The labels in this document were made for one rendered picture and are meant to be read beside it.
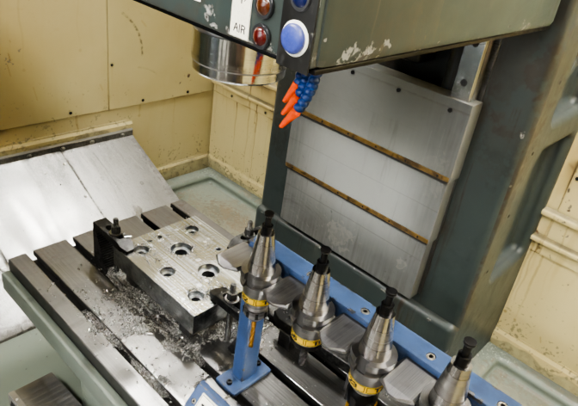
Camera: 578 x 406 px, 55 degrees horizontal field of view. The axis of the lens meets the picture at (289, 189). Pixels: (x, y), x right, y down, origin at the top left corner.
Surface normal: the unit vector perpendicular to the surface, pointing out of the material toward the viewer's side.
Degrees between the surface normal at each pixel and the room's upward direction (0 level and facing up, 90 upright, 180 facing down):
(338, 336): 0
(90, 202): 24
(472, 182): 90
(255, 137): 87
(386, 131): 88
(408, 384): 0
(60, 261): 0
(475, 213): 90
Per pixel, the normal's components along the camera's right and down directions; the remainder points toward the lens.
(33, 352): 0.14, -0.87
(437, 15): 0.72, 0.42
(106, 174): 0.42, -0.62
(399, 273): -0.68, 0.27
